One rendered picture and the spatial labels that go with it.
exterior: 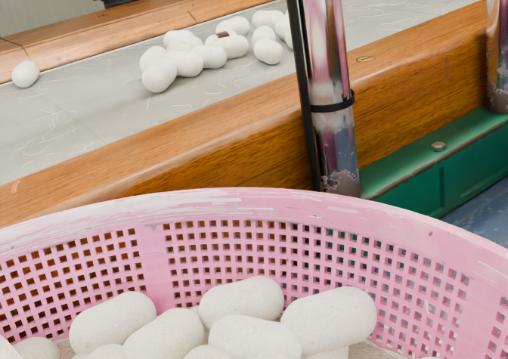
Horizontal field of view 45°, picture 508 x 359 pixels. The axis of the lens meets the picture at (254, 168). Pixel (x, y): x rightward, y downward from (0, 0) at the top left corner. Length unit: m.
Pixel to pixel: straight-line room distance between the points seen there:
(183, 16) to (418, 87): 0.37
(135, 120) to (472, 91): 0.22
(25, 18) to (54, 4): 0.13
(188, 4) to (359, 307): 0.54
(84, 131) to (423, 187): 0.22
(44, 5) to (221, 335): 2.41
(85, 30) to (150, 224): 0.44
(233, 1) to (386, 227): 0.55
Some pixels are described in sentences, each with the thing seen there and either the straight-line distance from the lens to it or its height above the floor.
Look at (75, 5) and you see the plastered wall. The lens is 2.61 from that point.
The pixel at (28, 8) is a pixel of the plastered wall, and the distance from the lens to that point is 2.57.
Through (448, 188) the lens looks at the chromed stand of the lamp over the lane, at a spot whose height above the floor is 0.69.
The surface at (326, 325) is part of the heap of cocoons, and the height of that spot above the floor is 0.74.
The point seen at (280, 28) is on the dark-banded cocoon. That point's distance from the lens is 0.55.
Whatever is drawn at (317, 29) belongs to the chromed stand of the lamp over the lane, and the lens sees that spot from 0.29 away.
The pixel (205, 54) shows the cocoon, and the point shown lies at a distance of 0.50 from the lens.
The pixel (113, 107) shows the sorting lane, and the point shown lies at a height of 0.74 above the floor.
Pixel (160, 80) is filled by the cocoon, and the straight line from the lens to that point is 0.46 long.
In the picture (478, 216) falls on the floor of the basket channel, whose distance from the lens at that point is 0.39.
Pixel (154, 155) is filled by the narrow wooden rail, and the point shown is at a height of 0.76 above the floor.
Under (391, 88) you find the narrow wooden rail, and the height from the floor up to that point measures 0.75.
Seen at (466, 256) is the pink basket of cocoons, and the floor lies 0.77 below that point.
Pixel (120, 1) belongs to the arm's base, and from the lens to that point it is 0.95.
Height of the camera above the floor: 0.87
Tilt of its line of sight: 25 degrees down
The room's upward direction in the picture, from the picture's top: 10 degrees counter-clockwise
